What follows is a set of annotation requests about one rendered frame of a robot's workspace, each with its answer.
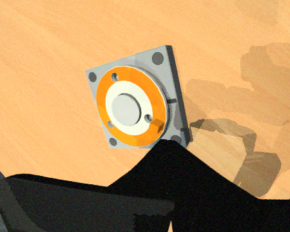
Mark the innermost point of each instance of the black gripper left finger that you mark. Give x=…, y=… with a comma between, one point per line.
x=136, y=202

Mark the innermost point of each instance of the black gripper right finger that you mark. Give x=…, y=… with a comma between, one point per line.
x=205, y=201

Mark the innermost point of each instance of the orange and white round plate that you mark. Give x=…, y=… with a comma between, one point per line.
x=150, y=97

